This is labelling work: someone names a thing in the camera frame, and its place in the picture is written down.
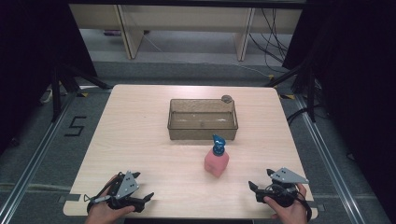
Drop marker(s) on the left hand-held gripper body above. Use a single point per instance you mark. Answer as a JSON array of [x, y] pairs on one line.
[[127, 186]]

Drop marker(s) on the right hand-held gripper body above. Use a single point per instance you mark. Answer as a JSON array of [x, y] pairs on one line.
[[288, 177]]

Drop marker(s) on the pink bottle with blue cap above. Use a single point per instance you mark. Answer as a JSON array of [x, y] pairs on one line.
[[216, 163]]

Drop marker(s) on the clear brown plastic box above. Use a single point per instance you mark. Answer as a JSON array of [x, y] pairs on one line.
[[202, 134]]

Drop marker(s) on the person's right hand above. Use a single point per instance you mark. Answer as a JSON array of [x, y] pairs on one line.
[[289, 214]]

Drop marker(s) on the person's left hand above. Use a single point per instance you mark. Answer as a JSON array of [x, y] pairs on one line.
[[102, 213]]

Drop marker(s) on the small round grey disc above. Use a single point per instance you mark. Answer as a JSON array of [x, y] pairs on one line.
[[227, 99]]

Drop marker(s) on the black metal stand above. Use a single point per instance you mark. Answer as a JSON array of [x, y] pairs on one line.
[[56, 93], [311, 93]]

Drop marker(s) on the black curtain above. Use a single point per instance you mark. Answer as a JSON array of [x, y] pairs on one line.
[[28, 62], [358, 77]]

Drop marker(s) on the beige wooden desk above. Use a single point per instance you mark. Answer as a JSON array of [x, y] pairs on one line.
[[130, 34]]

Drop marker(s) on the metal floor rail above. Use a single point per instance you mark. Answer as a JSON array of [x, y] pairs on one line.
[[37, 158], [327, 155]]

